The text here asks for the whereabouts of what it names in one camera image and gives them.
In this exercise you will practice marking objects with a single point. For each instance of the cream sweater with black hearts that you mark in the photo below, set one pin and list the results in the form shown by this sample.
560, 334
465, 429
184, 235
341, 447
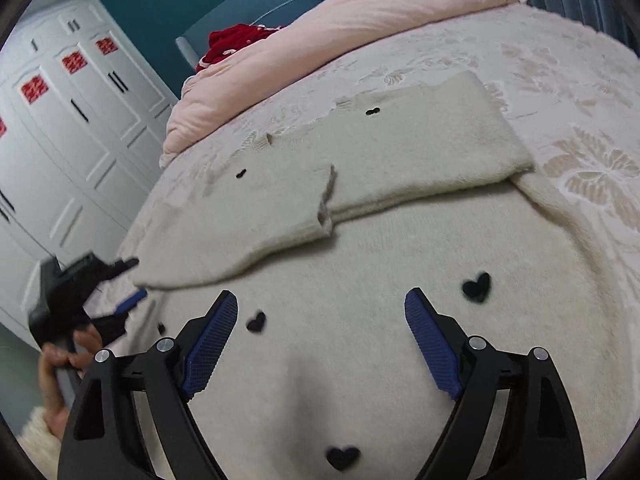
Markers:
320, 233

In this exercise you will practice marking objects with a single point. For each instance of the person's left hand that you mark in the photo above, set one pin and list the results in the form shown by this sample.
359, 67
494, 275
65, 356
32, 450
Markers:
51, 358

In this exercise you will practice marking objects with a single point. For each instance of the teal upholstered headboard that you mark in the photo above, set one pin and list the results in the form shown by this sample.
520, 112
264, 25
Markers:
250, 5

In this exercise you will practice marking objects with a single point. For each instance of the pink butterfly pattern bedspread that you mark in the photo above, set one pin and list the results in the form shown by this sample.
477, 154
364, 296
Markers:
525, 90

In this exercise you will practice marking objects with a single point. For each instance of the red garment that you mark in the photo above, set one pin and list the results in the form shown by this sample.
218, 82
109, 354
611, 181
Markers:
224, 43

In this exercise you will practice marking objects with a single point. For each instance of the pink folded duvet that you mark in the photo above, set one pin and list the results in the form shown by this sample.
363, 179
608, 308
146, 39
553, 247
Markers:
215, 95

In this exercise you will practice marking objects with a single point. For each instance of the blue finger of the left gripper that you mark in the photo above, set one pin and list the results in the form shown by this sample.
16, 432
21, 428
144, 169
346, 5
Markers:
113, 326
117, 265

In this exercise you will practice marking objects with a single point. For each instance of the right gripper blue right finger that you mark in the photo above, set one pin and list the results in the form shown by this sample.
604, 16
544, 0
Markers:
439, 339

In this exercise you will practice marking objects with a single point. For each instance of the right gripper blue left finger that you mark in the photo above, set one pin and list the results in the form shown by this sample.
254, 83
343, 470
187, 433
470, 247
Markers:
201, 342

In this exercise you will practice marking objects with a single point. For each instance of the white wardrobe with red stickers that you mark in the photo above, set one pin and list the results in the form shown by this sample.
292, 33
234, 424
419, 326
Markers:
83, 119

